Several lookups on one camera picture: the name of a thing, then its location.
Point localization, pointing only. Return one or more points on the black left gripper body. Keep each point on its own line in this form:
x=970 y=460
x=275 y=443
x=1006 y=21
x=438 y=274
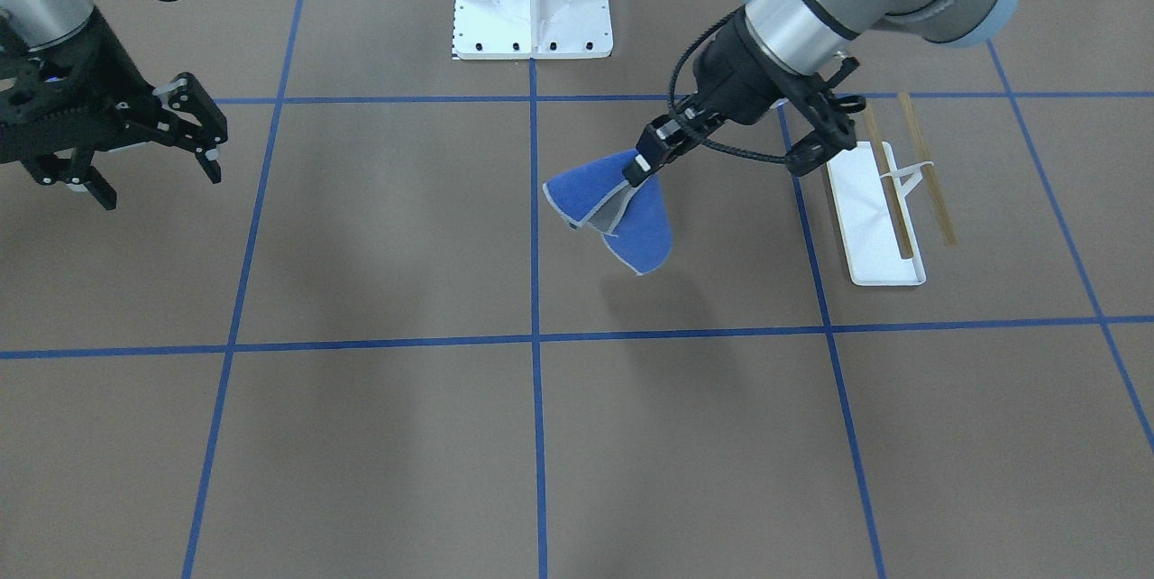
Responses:
x=735 y=77

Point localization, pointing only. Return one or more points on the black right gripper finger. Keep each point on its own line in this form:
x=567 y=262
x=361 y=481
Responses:
x=178 y=115

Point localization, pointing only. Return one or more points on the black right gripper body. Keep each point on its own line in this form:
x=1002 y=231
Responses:
x=112 y=56

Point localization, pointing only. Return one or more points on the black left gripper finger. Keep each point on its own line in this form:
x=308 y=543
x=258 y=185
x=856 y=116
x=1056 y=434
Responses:
x=662 y=142

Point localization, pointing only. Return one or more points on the blue towel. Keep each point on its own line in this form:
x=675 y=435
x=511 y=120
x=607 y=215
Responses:
x=621 y=199

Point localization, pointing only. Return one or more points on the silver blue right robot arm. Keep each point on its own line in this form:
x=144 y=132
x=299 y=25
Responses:
x=31 y=25

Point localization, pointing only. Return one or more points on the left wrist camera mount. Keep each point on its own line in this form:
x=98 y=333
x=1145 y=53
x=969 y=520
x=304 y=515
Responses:
x=828 y=114

